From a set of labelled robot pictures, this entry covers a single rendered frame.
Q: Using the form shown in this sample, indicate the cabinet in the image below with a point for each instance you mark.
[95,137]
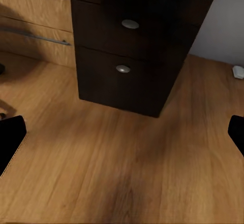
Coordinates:
[129,53]
[40,29]

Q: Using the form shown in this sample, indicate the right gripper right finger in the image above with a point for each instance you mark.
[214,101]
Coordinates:
[236,131]

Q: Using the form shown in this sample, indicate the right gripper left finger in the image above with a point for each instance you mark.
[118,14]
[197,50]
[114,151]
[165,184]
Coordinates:
[12,132]

